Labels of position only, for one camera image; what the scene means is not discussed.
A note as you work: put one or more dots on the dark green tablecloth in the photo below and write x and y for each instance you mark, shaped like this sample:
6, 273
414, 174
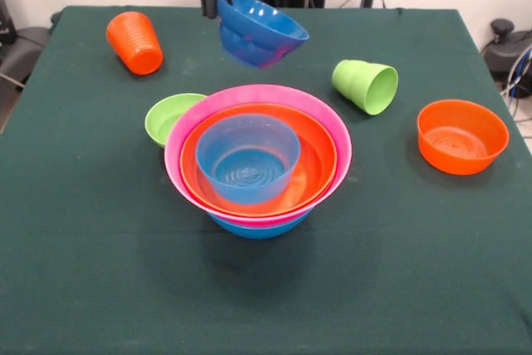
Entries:
104, 247

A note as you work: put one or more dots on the small green bowl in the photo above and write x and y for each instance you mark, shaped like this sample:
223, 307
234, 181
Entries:
160, 122

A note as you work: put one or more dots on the orange cup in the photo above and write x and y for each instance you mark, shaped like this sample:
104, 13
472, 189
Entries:
137, 43

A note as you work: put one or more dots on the large pink bowl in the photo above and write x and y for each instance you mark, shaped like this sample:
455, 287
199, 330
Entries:
266, 93

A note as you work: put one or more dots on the large orange bowl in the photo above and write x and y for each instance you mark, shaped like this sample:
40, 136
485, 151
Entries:
316, 151

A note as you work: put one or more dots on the small orange bowl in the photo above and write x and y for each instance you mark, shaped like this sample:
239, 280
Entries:
457, 159

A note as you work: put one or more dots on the black equipment box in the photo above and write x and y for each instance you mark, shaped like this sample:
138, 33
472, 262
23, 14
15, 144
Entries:
6, 22

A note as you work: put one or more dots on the large blue bowl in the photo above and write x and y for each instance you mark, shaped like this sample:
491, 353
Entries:
257, 232

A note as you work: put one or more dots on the green cup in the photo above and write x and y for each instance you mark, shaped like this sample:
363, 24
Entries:
361, 85

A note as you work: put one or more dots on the grey wheeled base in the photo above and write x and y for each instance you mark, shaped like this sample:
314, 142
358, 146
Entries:
25, 47
507, 51

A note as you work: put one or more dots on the small dark blue bowl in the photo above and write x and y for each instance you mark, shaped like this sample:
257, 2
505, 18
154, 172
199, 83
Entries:
253, 35

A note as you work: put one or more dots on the small light blue bowl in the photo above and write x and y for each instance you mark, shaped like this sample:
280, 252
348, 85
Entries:
249, 180

